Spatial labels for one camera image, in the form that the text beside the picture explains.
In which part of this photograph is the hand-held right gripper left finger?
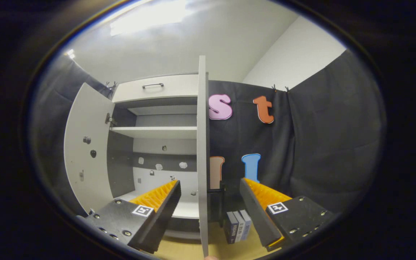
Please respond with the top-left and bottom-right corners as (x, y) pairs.
(76, 180), (182, 254)

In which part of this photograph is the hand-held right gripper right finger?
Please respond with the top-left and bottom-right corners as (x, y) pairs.
(239, 178), (335, 252)

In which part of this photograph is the white cabinet door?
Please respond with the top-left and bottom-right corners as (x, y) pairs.
(196, 55), (210, 257)
(64, 82), (115, 215)

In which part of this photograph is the white grey cabinet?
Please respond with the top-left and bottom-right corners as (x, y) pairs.
(107, 74), (208, 241)

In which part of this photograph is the white cabinet shelf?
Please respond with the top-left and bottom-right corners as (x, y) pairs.
(109, 126), (198, 139)

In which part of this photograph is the white cabinet drawer front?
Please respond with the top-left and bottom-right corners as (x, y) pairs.
(111, 74), (199, 104)

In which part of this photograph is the light blue small box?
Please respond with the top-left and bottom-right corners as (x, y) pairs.
(239, 209), (252, 241)

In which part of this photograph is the grey small box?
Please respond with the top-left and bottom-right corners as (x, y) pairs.
(233, 211), (246, 242)

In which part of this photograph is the dark blue small box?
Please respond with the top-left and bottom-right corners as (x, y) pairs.
(224, 212), (239, 244)

